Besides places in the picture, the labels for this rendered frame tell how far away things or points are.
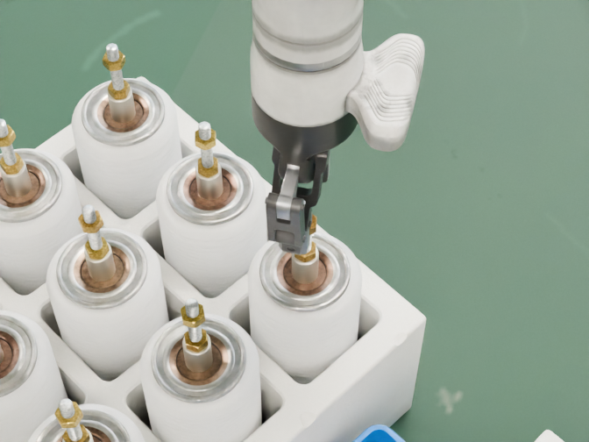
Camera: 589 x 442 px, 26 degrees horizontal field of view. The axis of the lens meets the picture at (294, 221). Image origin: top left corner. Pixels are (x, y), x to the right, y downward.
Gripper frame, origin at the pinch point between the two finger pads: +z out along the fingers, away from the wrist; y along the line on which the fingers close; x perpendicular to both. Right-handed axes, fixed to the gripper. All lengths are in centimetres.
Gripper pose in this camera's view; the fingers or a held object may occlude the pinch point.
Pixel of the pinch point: (304, 203)
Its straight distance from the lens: 97.9
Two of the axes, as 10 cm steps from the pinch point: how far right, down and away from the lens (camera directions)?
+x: 9.7, 2.0, -1.3
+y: -2.4, 8.0, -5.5
